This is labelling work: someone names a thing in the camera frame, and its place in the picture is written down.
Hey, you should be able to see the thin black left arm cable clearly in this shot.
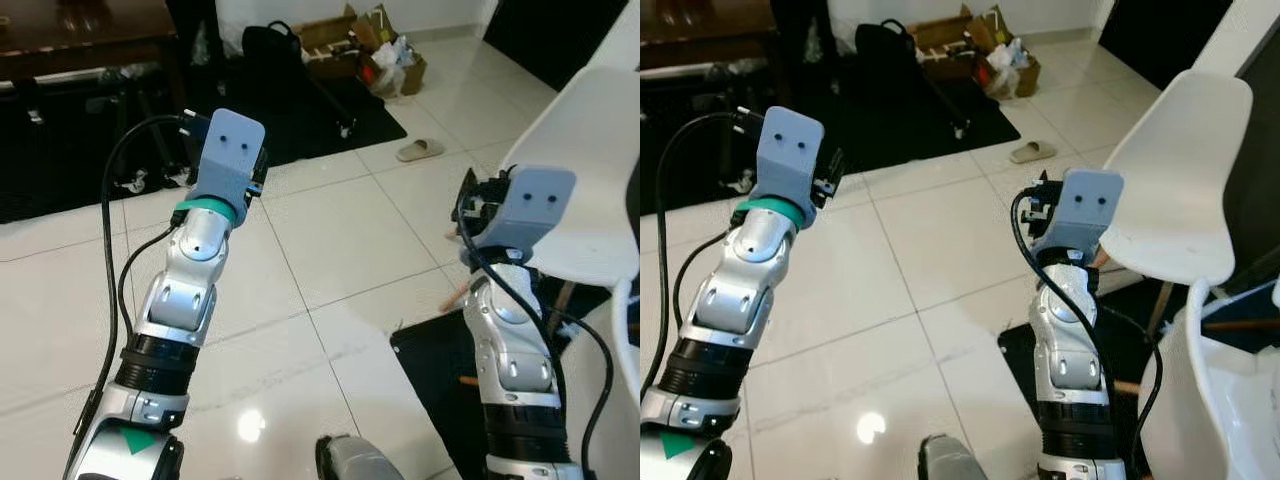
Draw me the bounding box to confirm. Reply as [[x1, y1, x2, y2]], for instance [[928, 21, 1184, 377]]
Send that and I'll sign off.
[[672, 230, 728, 333], [117, 230, 173, 337]]

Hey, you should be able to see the black floor mat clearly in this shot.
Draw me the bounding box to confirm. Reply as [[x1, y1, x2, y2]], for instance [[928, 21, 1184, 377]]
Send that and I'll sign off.
[[997, 278, 1280, 480], [389, 285, 641, 480]]

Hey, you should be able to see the black backpack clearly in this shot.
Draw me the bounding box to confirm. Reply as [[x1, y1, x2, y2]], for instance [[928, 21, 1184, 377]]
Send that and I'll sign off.
[[854, 19, 917, 83], [241, 21, 307, 83]]

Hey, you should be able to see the white plastic bag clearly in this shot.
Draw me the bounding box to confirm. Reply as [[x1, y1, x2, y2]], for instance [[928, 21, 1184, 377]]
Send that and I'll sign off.
[[988, 37, 1032, 75], [373, 34, 422, 73]]

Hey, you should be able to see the beige slipper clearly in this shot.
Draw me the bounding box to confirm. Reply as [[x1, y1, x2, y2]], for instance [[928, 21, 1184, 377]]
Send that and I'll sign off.
[[395, 138, 447, 164], [1009, 141, 1059, 166]]

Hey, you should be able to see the white plastic shell chair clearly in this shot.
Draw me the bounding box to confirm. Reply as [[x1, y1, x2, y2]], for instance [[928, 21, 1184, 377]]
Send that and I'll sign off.
[[498, 65, 641, 291], [1138, 275, 1280, 480], [1098, 70, 1255, 288], [580, 278, 641, 480]]

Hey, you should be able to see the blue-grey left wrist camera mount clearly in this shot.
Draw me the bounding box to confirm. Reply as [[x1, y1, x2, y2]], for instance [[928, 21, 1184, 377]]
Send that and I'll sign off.
[[750, 105, 827, 213], [188, 108, 268, 217]]

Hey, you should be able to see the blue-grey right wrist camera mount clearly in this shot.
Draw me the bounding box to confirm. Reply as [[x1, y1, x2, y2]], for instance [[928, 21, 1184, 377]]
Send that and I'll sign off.
[[1053, 167, 1125, 264], [478, 165, 579, 264]]

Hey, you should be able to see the plain black rug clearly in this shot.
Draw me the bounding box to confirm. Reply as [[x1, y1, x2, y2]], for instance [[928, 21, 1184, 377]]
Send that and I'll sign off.
[[0, 58, 408, 226], [640, 58, 1022, 217]]

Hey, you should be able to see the dark wooden table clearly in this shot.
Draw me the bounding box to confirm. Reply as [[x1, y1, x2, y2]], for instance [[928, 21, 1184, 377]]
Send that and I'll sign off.
[[0, 0, 183, 83], [640, 0, 793, 73]]

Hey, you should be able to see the grey robot leg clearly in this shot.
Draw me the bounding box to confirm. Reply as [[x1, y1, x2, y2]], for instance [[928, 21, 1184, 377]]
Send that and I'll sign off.
[[919, 433, 992, 480], [315, 434, 407, 480]]

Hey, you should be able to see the brown cardboard box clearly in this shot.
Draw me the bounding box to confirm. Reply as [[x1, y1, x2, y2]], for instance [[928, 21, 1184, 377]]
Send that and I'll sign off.
[[905, 4, 1042, 100], [294, 5, 428, 98]]

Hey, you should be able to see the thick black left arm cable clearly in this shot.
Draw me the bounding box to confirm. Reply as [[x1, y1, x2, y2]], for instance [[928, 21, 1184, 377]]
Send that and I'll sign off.
[[72, 112, 211, 441], [640, 108, 763, 401]]

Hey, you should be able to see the black door panel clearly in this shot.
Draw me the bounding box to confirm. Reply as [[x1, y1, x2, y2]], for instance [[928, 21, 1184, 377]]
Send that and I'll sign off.
[[1097, 0, 1234, 93], [484, 0, 623, 93]]

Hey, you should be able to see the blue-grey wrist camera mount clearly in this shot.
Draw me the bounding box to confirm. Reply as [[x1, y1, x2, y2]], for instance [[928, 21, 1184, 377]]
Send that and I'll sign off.
[[188, 108, 268, 217], [1053, 167, 1125, 264], [478, 165, 579, 264], [750, 105, 827, 213]]

